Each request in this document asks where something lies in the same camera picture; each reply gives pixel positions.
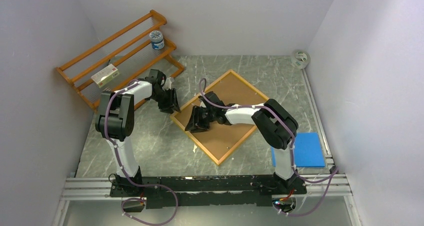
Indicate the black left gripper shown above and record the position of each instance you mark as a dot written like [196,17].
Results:
[172,104]

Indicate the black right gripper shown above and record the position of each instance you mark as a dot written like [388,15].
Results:
[195,125]

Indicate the yellow wooden picture frame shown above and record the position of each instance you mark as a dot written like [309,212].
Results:
[218,158]

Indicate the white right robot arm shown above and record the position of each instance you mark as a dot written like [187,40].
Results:
[275,124]

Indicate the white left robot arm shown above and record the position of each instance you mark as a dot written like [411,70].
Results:
[115,118]

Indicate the orange wooden rack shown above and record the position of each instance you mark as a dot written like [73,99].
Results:
[129,50]

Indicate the small white green box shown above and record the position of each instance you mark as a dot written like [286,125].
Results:
[105,75]

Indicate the blue white round jar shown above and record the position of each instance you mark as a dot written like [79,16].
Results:
[157,40]

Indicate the blue foam pad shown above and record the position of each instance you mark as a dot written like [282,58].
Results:
[307,151]

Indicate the clear tape roll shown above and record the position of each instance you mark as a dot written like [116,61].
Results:
[300,59]

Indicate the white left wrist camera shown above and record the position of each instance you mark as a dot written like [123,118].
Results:
[168,85]

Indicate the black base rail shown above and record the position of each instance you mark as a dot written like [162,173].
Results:
[165,191]

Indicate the aluminium extrusion rail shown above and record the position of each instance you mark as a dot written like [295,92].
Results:
[99,188]

